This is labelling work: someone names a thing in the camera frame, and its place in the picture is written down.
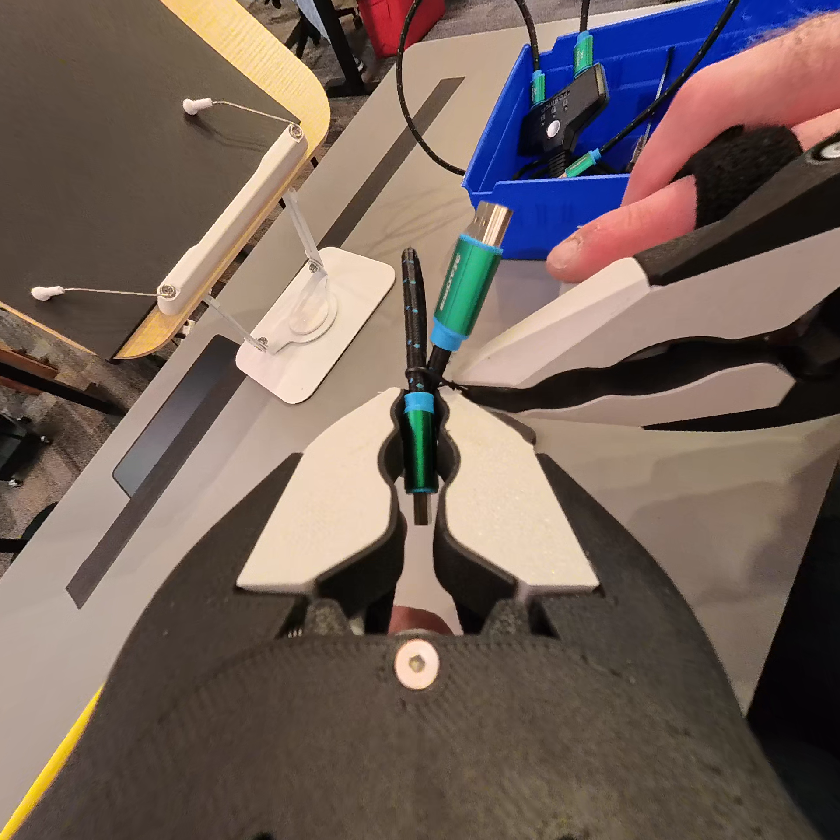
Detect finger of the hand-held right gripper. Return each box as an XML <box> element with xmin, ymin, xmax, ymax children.
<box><xmin>503</xmin><ymin>361</ymin><xmax>799</xmax><ymax>434</ymax></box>
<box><xmin>451</xmin><ymin>221</ymin><xmax>840</xmax><ymax>389</ymax></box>

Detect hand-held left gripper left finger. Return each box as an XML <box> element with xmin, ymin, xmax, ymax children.
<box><xmin>237</xmin><ymin>392</ymin><xmax>405</xmax><ymax>597</ymax></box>

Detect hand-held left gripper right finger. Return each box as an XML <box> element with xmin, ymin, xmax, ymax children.
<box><xmin>431</xmin><ymin>392</ymin><xmax>602</xmax><ymax>597</ymax></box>

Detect person's right hand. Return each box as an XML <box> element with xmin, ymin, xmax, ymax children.
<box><xmin>542</xmin><ymin>37</ymin><xmax>840</xmax><ymax>284</ymax></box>

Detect white laptop stand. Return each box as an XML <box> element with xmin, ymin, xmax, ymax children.
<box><xmin>28</xmin><ymin>94</ymin><xmax>399</xmax><ymax>406</ymax></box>

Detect blue plastic bin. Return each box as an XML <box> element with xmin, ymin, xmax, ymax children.
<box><xmin>461</xmin><ymin>0</ymin><xmax>840</xmax><ymax>262</ymax></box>

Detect wooden table with black legs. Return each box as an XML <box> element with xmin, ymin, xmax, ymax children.
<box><xmin>0</xmin><ymin>339</ymin><xmax>128</xmax><ymax>424</ymax></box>

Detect yellow plastic bin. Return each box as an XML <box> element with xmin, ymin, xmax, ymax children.
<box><xmin>0</xmin><ymin>687</ymin><xmax>106</xmax><ymax>840</ymax></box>

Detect wooden board with black surface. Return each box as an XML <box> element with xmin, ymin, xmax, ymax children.
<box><xmin>0</xmin><ymin>0</ymin><xmax>333</xmax><ymax>363</ymax></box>

